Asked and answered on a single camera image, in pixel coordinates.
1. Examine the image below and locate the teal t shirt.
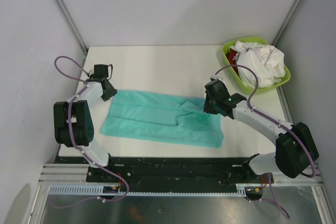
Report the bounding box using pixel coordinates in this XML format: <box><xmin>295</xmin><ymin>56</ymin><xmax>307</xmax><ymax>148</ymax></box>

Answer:
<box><xmin>101</xmin><ymin>90</ymin><xmax>224</xmax><ymax>148</ymax></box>

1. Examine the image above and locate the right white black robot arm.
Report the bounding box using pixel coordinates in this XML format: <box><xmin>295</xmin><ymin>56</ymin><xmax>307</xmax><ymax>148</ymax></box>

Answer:
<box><xmin>204</xmin><ymin>79</ymin><xmax>319</xmax><ymax>183</ymax></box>

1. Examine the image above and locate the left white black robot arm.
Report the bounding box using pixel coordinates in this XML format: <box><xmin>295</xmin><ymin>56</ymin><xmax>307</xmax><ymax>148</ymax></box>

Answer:
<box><xmin>53</xmin><ymin>78</ymin><xmax>117</xmax><ymax>182</ymax></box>

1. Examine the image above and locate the red t shirt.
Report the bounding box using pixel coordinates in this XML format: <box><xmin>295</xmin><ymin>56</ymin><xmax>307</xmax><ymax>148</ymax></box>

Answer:
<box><xmin>226</xmin><ymin>48</ymin><xmax>239</xmax><ymax>74</ymax></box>

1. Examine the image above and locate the white t shirt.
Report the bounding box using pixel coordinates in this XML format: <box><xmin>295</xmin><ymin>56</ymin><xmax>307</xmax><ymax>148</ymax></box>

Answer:
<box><xmin>230</xmin><ymin>41</ymin><xmax>285</xmax><ymax>88</ymax></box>

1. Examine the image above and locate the green plastic basket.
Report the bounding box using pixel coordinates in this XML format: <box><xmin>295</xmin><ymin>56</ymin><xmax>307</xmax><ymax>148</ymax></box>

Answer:
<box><xmin>222</xmin><ymin>36</ymin><xmax>291</xmax><ymax>94</ymax></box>

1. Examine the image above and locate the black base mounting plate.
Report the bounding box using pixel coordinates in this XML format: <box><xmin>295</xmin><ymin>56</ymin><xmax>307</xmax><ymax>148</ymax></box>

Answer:
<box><xmin>52</xmin><ymin>156</ymin><xmax>305</xmax><ymax>186</ymax></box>

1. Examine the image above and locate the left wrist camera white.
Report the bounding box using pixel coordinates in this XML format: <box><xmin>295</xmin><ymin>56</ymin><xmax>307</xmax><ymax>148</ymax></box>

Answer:
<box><xmin>89</xmin><ymin>64</ymin><xmax>113</xmax><ymax>80</ymax></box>

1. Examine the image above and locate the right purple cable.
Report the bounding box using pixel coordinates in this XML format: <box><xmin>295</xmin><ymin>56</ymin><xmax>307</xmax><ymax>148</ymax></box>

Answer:
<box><xmin>211</xmin><ymin>63</ymin><xmax>317</xmax><ymax>220</ymax></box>

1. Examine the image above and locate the aluminium front rail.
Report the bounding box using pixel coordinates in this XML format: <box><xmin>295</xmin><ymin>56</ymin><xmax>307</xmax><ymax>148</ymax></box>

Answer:
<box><xmin>38</xmin><ymin>164</ymin><xmax>324</xmax><ymax>186</ymax></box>

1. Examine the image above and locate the grey slotted cable duct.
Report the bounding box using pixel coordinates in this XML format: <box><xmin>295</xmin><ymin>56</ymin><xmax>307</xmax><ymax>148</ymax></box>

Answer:
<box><xmin>48</xmin><ymin>184</ymin><xmax>261</xmax><ymax>197</ymax></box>

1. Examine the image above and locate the left aluminium frame post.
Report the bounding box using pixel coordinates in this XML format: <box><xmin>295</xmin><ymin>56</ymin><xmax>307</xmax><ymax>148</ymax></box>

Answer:
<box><xmin>54</xmin><ymin>0</ymin><xmax>88</xmax><ymax>55</ymax></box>

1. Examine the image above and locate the aluminium frame post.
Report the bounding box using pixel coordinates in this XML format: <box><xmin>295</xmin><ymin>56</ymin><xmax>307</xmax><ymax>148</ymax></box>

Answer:
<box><xmin>54</xmin><ymin>0</ymin><xmax>88</xmax><ymax>55</ymax></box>
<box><xmin>271</xmin><ymin>0</ymin><xmax>304</xmax><ymax>46</ymax></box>

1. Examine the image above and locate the right aluminium frame post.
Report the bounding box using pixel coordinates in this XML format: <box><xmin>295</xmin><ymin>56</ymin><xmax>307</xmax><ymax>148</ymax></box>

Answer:
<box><xmin>271</xmin><ymin>0</ymin><xmax>304</xmax><ymax>46</ymax></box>

